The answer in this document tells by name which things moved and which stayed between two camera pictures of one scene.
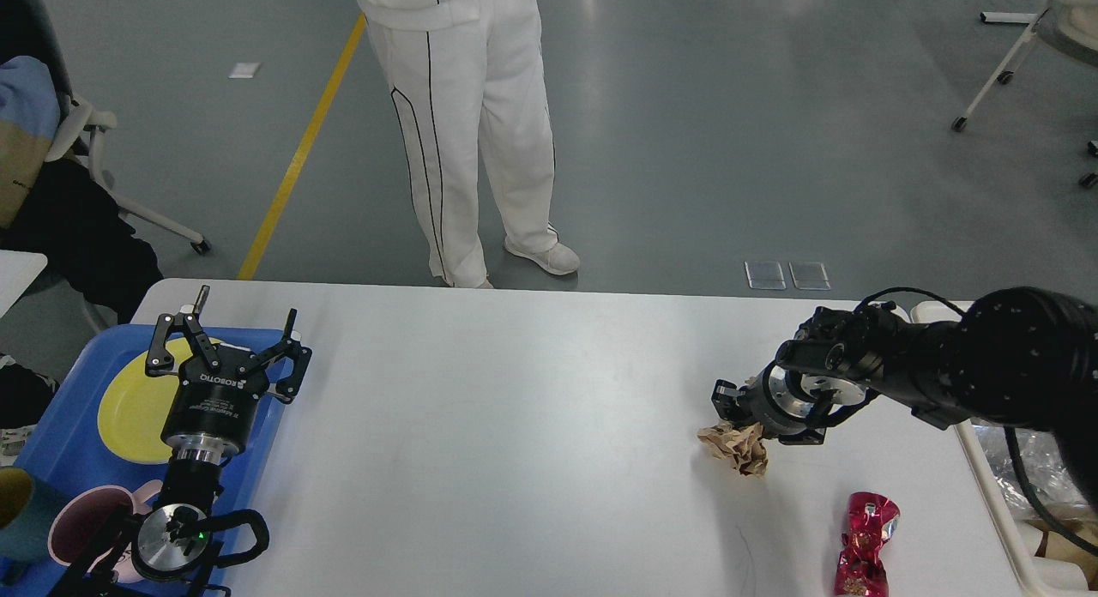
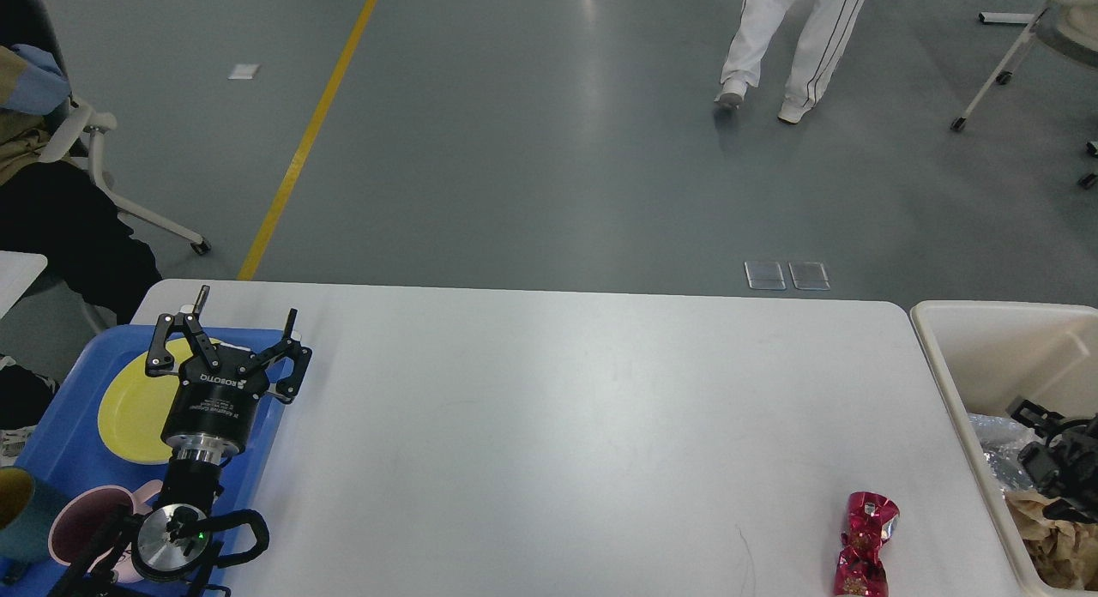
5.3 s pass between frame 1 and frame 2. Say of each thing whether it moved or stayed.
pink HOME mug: stayed
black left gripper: stayed
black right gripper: moved
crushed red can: stayed
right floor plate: stayed
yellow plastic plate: stayed
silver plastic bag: stayed
